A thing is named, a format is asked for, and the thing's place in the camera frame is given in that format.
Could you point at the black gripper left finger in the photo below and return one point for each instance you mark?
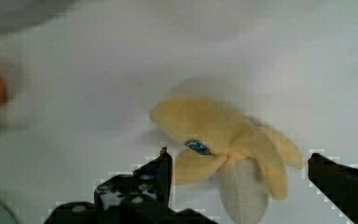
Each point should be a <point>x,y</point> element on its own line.
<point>141,197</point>

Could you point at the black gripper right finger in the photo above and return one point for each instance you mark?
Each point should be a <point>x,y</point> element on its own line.
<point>338,182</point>

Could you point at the yellow plush banana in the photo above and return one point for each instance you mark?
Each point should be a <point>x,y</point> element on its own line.
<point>247,160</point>

